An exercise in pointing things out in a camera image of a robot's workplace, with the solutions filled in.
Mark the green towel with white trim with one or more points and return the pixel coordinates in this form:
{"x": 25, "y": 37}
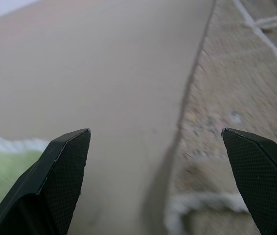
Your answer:
{"x": 1, "y": 169}

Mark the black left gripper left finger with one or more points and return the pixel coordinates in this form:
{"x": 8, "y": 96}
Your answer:
{"x": 55, "y": 181}

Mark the beige towel with white trim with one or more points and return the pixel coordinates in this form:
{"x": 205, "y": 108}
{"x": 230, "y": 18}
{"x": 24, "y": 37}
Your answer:
{"x": 238, "y": 85}

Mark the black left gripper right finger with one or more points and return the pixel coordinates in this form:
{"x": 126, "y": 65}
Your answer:
{"x": 265, "y": 181}

